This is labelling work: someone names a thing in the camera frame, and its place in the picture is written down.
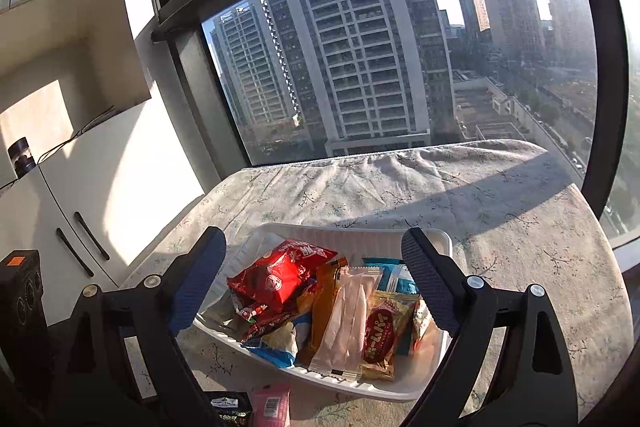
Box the red gold foil snack packet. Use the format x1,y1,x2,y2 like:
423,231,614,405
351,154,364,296
240,307,306,343

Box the black snack packet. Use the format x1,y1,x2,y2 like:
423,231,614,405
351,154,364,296
205,391,253,427

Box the thin black cord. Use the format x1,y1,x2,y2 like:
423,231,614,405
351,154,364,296
0,107,116,192

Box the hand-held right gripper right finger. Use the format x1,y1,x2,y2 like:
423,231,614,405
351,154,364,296
400,227,581,427

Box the black cylindrical device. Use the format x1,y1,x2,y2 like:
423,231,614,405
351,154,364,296
7,136,37,178

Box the gold striped snack packet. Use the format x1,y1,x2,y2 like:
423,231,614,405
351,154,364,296
360,289,422,383

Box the black cabinet handle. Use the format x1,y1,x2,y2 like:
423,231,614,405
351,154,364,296
74,212,111,261
56,228,95,278

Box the blue and yellow snack packet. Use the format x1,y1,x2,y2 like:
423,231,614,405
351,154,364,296
241,312,313,369

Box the clear pinkish snack packet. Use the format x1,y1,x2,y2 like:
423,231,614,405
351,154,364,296
307,266,383,383

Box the orange snack packet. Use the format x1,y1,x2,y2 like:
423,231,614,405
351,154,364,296
297,257,349,365

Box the red triangular snack packet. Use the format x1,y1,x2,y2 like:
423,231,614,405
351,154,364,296
226,239,340,310

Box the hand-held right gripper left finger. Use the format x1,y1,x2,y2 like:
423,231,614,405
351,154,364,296
47,227,228,427

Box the green and red candy packet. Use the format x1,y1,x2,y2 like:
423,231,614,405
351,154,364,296
231,292,271,323

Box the distant tower buildings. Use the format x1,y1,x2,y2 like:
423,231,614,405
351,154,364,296
455,0,596,58

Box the teal snack packet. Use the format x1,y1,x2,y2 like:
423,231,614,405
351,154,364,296
362,257,421,295

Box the white cabinet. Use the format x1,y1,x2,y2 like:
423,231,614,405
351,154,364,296
0,97,221,328

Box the pink snack packet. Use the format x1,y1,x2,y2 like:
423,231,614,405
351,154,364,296
250,383,292,427

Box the red and white candy packet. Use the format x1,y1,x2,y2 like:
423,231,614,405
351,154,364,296
410,297,433,355

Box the grey high-rise building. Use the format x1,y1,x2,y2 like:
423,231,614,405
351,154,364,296
264,0,453,158
209,2,301,130

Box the black window frame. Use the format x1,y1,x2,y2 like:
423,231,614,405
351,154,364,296
140,0,640,268

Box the white plastic tray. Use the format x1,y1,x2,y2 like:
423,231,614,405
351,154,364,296
192,222,453,403

